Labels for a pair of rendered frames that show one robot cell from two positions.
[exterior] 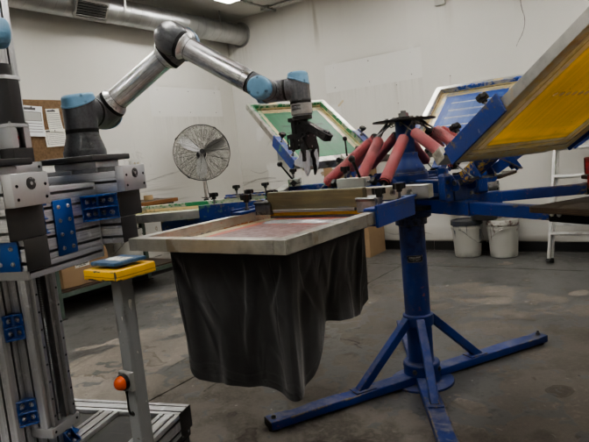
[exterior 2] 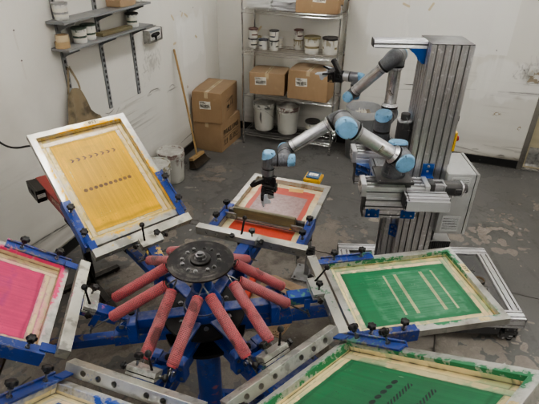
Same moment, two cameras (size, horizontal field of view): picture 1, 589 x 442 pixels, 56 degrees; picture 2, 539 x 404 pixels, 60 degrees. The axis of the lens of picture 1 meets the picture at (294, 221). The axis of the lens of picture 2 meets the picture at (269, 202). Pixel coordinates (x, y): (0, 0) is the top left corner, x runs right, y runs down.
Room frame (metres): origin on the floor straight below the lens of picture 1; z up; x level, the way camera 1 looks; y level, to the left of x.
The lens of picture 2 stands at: (4.33, -0.74, 2.60)
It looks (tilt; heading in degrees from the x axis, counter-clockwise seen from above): 31 degrees down; 164
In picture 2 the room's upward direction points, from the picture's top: 1 degrees clockwise
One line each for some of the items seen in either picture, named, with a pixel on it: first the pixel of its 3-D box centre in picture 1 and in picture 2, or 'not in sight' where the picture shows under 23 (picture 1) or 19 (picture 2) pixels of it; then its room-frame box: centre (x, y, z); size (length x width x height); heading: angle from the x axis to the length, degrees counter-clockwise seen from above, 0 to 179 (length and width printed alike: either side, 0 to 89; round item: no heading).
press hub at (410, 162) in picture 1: (413, 249); (208, 357); (2.66, -0.57, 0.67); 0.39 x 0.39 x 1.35
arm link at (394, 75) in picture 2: not in sight; (392, 86); (1.47, 0.98, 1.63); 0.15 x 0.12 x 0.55; 136
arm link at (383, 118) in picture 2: not in sight; (382, 119); (1.56, 0.90, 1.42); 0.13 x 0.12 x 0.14; 136
